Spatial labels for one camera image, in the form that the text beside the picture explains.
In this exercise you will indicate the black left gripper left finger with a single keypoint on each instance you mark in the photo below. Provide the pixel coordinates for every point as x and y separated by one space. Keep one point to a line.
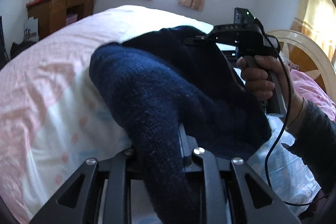
93 184

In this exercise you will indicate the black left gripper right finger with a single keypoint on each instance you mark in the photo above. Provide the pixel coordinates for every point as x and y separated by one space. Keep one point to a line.
230 191

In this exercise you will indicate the navy striped knitted sweater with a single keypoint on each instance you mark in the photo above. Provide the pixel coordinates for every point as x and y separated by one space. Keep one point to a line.
154 83

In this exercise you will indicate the dark sleeved right forearm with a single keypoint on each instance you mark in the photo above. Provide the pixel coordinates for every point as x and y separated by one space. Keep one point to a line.
314 143

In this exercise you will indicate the person's right hand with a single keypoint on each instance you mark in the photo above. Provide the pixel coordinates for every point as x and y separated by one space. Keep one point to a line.
256 80

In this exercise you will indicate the white patterned pillow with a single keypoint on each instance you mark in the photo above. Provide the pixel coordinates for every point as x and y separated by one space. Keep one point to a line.
291 66

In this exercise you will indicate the cream and orange headboard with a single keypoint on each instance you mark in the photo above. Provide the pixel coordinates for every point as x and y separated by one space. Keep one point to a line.
309 57

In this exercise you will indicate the side window orange curtain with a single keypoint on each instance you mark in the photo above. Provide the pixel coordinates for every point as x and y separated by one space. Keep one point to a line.
316 20

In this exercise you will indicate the pink pillow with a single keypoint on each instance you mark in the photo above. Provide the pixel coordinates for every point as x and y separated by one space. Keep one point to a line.
310 90

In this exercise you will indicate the pink and blue bed sheet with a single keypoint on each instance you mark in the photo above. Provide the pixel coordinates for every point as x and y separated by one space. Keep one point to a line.
52 116

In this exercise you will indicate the white paper bag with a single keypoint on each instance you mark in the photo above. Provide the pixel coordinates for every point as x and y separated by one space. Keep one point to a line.
31 33

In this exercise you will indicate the brown wooden desk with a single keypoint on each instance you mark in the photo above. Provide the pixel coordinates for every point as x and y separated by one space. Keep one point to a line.
52 14

